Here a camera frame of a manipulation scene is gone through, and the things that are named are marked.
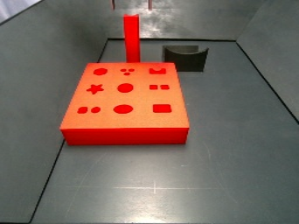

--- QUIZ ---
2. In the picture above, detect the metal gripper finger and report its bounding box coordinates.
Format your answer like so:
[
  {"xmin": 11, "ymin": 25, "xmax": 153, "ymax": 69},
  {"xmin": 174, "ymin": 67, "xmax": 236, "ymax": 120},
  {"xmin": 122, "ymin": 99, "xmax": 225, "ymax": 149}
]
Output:
[
  {"xmin": 110, "ymin": 0, "xmax": 116, "ymax": 11},
  {"xmin": 146, "ymin": 0, "xmax": 153, "ymax": 11}
]

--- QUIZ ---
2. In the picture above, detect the red shape sorting board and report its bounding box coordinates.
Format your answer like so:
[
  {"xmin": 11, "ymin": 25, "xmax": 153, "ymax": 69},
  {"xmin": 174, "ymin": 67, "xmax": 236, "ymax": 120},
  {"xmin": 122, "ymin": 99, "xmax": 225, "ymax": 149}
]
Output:
[{"xmin": 59, "ymin": 63, "xmax": 189, "ymax": 145}]

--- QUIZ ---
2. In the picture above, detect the black curved holder stand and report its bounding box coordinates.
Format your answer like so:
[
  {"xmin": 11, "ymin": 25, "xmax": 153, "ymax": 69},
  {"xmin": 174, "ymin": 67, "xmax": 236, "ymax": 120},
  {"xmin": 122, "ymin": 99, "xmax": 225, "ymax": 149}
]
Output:
[{"xmin": 162, "ymin": 45, "xmax": 209, "ymax": 72}]

